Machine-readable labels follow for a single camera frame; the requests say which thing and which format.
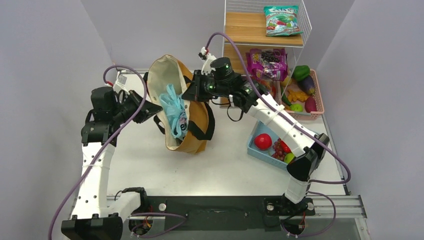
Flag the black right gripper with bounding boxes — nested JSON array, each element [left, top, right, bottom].
[[182, 70, 229, 103]]

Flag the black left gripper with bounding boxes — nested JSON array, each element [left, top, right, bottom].
[[111, 89, 163, 125]]

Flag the light blue plastic grocery bag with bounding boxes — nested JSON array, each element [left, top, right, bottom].
[[159, 84, 188, 141]]

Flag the orange cloth tote bag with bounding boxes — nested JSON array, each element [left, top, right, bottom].
[[145, 54, 215, 154]]

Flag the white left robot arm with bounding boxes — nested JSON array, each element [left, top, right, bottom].
[[61, 86, 162, 240]]

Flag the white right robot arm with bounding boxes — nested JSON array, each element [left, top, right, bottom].
[[181, 57, 328, 215]]

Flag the red candy bag bottom shelf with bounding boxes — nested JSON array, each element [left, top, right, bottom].
[[256, 78, 277, 99]]

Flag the purple candy bag middle shelf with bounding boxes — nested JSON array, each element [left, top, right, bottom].
[[245, 48, 288, 82]]

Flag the teal candy bag top right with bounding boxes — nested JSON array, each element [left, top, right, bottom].
[[263, 5, 303, 37]]

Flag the light blue plastic basket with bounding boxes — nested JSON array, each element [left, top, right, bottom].
[[247, 121, 288, 171]]

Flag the red toy apple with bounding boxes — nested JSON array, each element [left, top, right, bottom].
[[253, 133, 273, 151]]

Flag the purple toy grapes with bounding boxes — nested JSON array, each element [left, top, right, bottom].
[[271, 139, 287, 162]]

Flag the small green toy lime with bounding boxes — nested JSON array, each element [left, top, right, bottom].
[[290, 103, 304, 112]]

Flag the pink plastic basket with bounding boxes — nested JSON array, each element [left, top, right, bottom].
[[275, 69, 325, 121]]

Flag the red toy bell pepper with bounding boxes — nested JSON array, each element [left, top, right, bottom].
[[280, 141, 291, 154]]

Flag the green toy bell pepper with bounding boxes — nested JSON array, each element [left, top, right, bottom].
[[291, 65, 311, 82]]

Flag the purple toy eggplant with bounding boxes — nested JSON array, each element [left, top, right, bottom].
[[297, 75, 316, 96]]

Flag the green toy apple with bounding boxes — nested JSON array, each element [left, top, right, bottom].
[[283, 152, 295, 164]]

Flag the maroon toy vegetable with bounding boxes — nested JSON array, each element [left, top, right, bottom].
[[304, 96, 317, 113]]

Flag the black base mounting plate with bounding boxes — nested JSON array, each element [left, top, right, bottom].
[[132, 195, 316, 231]]

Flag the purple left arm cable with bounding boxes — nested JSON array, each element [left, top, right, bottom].
[[47, 64, 188, 240]]

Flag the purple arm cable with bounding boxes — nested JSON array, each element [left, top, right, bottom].
[[47, 64, 188, 240], [205, 31, 352, 239]]

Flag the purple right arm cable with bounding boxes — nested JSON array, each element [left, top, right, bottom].
[[205, 31, 352, 239]]

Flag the white wire wooden shelf rack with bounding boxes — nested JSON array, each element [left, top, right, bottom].
[[222, 0, 312, 76]]

